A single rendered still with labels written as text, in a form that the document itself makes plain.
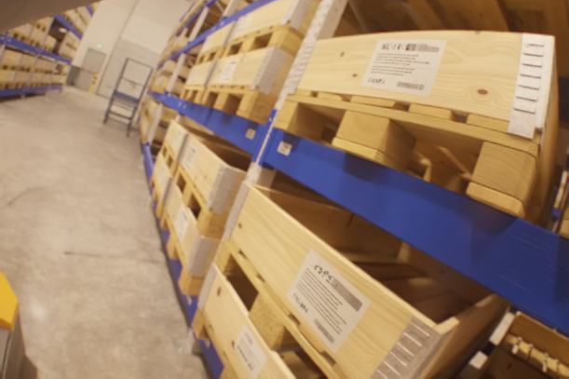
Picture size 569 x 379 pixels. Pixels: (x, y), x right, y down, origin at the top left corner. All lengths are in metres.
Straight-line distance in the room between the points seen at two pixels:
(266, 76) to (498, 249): 1.05
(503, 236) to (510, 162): 0.13
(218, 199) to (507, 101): 1.09
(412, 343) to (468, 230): 0.23
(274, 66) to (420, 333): 1.10
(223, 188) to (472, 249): 0.98
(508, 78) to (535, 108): 0.08
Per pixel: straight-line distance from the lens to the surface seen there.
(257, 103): 1.22
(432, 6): 1.61
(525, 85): 0.57
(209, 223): 1.27
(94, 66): 16.16
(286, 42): 1.29
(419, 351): 0.53
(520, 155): 0.52
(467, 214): 0.57
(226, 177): 1.21
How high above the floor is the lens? 1.13
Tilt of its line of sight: 4 degrees down
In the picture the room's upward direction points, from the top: 23 degrees clockwise
